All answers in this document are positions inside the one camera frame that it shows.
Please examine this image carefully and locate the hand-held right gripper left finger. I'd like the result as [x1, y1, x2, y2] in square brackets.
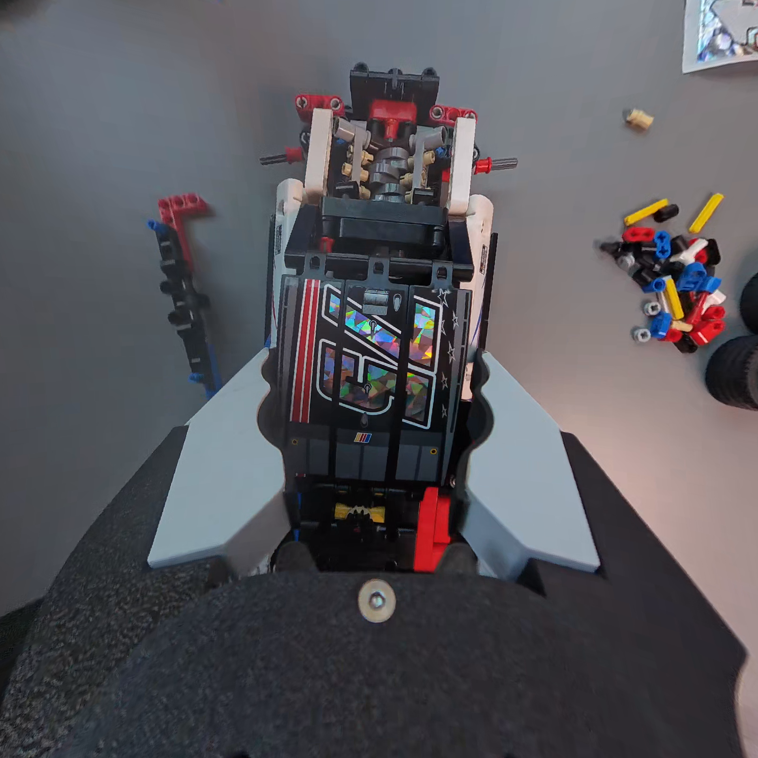
[147, 347, 297, 579]

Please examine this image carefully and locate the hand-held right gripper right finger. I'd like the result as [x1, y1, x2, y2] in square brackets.
[457, 349, 600, 582]

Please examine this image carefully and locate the black red blue beam assembly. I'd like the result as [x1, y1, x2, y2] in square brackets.
[147, 193, 225, 399]

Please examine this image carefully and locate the partly built toy race car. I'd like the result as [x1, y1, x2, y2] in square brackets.
[259, 62, 519, 572]

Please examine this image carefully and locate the grey desk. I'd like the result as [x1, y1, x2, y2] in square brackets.
[0, 0, 758, 658]

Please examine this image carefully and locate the pile of mixed small pieces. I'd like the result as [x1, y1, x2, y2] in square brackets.
[599, 192, 728, 354]

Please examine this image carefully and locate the shiny sticker sheet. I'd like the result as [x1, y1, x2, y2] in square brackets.
[682, 0, 758, 75]

